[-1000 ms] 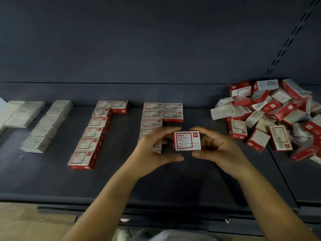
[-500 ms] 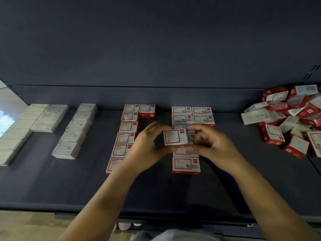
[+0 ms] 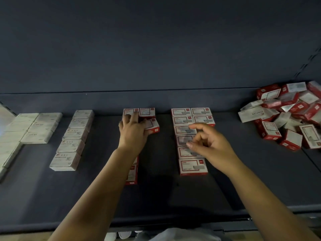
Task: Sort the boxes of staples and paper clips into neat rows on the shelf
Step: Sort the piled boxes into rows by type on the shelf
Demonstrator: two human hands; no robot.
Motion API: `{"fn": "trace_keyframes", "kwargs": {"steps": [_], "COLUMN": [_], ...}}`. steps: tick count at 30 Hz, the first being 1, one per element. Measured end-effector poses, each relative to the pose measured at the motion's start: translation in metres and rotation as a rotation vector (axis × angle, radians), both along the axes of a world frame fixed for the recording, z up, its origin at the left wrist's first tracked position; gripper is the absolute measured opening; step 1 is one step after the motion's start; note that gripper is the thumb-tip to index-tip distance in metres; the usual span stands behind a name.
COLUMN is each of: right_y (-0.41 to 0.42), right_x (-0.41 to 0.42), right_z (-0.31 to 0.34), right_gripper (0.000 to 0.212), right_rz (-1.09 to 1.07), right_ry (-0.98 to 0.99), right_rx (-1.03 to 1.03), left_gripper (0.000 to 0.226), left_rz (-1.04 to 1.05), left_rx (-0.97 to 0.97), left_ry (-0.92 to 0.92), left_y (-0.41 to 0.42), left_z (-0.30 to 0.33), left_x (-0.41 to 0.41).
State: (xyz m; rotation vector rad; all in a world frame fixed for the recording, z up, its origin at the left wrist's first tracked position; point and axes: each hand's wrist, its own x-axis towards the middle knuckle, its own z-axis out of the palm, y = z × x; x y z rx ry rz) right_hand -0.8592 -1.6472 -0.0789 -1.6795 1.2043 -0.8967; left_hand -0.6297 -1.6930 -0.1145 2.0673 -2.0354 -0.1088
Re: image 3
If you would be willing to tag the dark metal shelf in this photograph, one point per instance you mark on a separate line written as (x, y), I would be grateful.
(150, 42)

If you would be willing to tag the person's right hand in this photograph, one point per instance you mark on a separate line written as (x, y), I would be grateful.
(214, 149)

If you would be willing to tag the pile of red white boxes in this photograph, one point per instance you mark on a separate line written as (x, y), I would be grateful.
(286, 115)

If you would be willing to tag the person's grey clothing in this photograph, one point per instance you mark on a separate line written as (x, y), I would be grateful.
(185, 235)

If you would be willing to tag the grey slipper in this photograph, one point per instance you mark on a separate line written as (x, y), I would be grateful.
(110, 236)
(125, 234)

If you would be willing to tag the person's left forearm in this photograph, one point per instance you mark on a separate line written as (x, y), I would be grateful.
(95, 198)

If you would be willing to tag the person's left hand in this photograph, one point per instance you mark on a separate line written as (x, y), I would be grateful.
(132, 137)

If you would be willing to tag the person's right forearm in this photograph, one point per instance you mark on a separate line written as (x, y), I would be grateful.
(271, 203)

